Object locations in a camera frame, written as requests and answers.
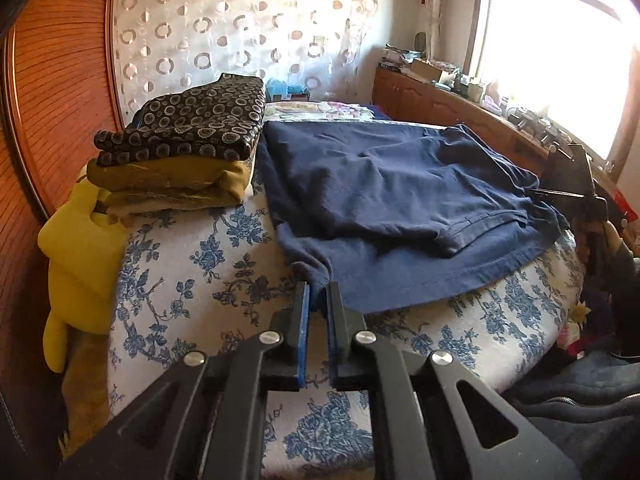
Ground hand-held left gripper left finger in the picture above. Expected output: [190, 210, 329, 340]
[57, 280, 313, 480]

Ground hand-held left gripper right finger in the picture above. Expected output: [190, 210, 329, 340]
[325, 280, 581, 480]

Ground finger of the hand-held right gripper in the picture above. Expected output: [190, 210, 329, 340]
[531, 186, 587, 201]

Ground navy blue t-shirt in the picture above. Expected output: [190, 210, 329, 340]
[260, 120, 571, 313]

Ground person's right hand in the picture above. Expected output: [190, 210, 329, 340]
[600, 220, 631, 267]

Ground pink figure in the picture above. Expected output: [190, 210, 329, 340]
[482, 81, 503, 113]

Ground blue floral sheet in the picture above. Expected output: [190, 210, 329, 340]
[107, 160, 586, 480]

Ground window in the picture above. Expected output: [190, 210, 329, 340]
[467, 0, 640, 161]

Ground wooden cabinet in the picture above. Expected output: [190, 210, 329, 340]
[372, 67, 621, 196]

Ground open cardboard box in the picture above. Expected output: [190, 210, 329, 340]
[410, 57, 451, 83]

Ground stack of papers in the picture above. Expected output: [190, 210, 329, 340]
[378, 45, 416, 71]

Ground mustard folded garment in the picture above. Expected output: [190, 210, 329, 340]
[86, 152, 253, 221]

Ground white window curtain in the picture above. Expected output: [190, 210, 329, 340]
[420, 0, 447, 56]

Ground person's dark jacket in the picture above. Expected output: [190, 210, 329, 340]
[505, 350, 640, 480]

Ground colourful floral quilt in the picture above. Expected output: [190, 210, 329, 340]
[262, 101, 376, 123]

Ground yellow plush toy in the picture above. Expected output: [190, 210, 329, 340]
[37, 167, 131, 373]

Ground dark circle-patterned folded garment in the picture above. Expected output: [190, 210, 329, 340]
[94, 74, 267, 167]

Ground blue plastic bag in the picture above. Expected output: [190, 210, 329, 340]
[265, 77, 307, 98]

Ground sheer circle-patterned curtain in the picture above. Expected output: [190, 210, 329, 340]
[112, 0, 381, 126]

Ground wooden slatted wardrobe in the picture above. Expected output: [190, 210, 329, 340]
[0, 0, 126, 480]

